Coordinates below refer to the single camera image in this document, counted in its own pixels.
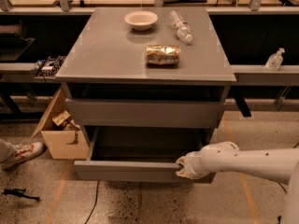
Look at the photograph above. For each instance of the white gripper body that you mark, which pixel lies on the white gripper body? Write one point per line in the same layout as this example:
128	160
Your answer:
192	166

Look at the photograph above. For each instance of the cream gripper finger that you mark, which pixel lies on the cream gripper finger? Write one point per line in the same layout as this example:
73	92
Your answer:
181	161
181	173

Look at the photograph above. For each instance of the grey drawer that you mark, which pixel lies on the grey drawer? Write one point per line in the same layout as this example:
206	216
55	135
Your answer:
139	154
137	113

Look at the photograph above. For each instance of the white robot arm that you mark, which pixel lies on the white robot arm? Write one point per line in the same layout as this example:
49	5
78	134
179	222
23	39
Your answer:
278	165

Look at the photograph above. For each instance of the grey drawer cabinet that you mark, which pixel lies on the grey drawer cabinet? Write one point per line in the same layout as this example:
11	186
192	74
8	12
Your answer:
108	61

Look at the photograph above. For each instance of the grey top drawer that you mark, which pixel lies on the grey top drawer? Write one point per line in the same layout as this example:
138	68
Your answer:
137	113

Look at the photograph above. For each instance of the open cardboard box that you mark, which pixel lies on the open cardboard box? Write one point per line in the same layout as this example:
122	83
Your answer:
61	144

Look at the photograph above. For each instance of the crumpled gold chip bag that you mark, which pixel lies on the crumpled gold chip bag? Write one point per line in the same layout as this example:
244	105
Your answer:
162	54

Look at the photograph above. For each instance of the packet inside cardboard box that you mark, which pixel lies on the packet inside cardboard box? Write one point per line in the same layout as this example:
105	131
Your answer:
65	122

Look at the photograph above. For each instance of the clear plastic water bottle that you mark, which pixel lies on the clear plastic water bottle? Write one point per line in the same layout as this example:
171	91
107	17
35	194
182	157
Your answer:
180	26

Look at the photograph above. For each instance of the hand sanitizer pump bottle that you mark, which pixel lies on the hand sanitizer pump bottle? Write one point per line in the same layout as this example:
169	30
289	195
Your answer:
275	60

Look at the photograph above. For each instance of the white paper bowl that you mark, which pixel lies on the white paper bowl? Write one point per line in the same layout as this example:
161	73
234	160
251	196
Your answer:
140	20

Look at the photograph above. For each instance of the white red sneaker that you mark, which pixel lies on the white red sneaker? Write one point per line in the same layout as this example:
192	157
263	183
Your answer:
13	155

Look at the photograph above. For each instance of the patterned box on shelf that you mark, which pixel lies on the patterned box on shelf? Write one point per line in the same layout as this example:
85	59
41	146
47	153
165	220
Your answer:
50	66

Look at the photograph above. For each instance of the black tool on floor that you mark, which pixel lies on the black tool on floor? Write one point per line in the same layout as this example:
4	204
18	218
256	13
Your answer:
19	193

